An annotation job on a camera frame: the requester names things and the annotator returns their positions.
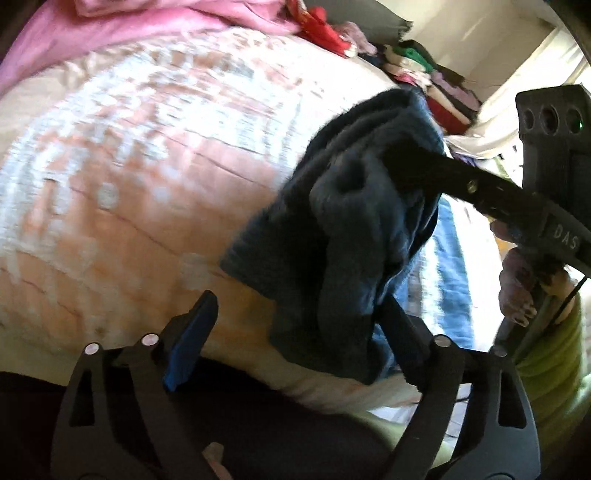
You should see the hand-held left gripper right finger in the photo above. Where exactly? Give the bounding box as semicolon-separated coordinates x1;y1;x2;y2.
376;295;541;480

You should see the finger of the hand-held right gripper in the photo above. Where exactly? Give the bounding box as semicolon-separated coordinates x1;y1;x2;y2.
381;141;550;222

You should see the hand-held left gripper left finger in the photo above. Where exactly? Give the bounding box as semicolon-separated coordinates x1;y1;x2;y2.
51;290;220;480

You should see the dark blue towel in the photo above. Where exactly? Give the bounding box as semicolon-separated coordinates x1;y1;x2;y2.
219;88;483;386

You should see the person's right hand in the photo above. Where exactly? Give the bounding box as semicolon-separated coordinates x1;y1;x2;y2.
489;219;543;328

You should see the light green garment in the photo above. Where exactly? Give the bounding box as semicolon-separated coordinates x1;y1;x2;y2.
365;408;444;464

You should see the cream curtain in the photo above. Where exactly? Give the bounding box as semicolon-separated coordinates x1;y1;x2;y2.
455;23;587;160

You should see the stack of folded clothes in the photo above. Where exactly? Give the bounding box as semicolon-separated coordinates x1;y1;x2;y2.
369;39;483;134

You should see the person's black clothing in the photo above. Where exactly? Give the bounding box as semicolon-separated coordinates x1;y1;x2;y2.
0;357;398;480

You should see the pink plush garment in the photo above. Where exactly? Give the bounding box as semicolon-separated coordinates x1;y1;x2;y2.
342;23;379;54

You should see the peach quilted bedspread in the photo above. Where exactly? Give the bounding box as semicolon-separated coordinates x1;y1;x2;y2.
0;25;462;411

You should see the grey-green headboard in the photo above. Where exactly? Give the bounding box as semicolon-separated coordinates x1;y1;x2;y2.
323;0;411;44

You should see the red patterned cloth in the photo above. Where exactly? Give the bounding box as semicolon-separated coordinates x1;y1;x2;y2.
286;0;356;58

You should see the pink duvet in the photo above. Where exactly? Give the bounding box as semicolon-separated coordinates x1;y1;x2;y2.
0;0;305;93

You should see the black cable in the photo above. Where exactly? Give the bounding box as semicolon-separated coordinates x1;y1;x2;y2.
551;274;591;326

